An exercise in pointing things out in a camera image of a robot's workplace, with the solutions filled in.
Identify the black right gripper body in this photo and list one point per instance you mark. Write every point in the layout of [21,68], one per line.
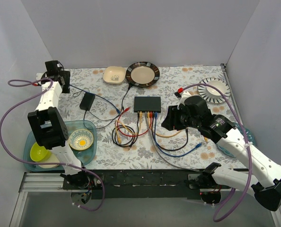
[171,118]

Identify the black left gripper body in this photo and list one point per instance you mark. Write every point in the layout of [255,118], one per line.
[66,81]

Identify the dark grey network switch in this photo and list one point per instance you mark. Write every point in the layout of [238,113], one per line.
[147,104]

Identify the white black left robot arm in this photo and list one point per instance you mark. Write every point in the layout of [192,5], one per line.
[49,128]

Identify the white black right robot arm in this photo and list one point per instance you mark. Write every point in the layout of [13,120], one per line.
[263,180]

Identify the blue striped white plate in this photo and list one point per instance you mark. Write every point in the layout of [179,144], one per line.
[211,95]

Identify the small white bowl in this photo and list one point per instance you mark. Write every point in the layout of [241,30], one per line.
[219,85]

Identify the black power adapter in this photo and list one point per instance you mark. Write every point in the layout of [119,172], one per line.
[87,101]

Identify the cream square panda dish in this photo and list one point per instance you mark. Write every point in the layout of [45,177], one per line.
[114,75]

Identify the teal scalloped plate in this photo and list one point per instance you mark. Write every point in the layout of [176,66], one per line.
[250,137]

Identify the dark rimmed beige plate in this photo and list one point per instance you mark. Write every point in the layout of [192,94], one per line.
[142,74]

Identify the floral patterned tablecloth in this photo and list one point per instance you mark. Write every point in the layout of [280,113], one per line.
[187,149]

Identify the daisy patterned glass bowl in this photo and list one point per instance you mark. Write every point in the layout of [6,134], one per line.
[81,139]

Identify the lime green bowl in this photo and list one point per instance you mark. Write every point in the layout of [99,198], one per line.
[38,153]

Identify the cream plate in tray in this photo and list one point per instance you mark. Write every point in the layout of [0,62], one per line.
[50,162]

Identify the teal transparent plastic tray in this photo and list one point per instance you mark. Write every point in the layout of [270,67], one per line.
[85,156]

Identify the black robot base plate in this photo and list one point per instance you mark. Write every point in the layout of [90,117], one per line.
[147,191]

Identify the aluminium frame rail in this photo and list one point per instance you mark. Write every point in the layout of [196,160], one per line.
[45,182]

